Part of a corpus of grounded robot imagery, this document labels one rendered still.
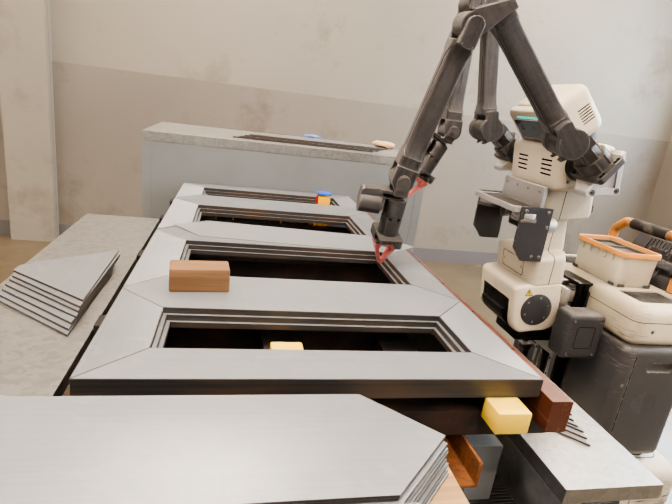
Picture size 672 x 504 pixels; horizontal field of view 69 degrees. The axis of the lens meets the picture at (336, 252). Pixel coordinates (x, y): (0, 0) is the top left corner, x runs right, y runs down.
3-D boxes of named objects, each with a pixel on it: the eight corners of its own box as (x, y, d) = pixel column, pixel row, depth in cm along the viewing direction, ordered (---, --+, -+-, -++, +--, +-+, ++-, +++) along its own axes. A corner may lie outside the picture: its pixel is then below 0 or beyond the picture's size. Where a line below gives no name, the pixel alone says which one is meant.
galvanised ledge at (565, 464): (562, 504, 83) (566, 490, 82) (369, 259, 204) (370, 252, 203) (658, 498, 87) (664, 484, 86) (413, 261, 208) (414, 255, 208)
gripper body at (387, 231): (379, 246, 128) (385, 221, 124) (370, 227, 136) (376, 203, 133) (402, 248, 129) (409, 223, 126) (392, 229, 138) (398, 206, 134)
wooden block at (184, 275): (168, 292, 98) (169, 269, 97) (169, 281, 104) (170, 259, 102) (229, 292, 102) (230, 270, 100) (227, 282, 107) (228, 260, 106)
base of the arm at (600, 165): (628, 159, 121) (595, 154, 132) (611, 137, 118) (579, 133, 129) (602, 185, 122) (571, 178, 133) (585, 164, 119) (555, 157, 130)
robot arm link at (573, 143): (513, -21, 102) (496, -17, 111) (458, 21, 105) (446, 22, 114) (595, 148, 119) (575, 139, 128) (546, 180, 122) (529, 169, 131)
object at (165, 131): (142, 139, 206) (142, 129, 205) (162, 129, 262) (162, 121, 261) (427, 168, 235) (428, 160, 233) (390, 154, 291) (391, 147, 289)
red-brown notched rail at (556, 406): (544, 432, 82) (553, 402, 81) (345, 212, 233) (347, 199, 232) (564, 431, 83) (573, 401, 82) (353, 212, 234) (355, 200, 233)
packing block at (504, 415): (494, 435, 79) (499, 414, 77) (480, 415, 83) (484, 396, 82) (527, 434, 80) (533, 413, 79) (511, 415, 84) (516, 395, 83)
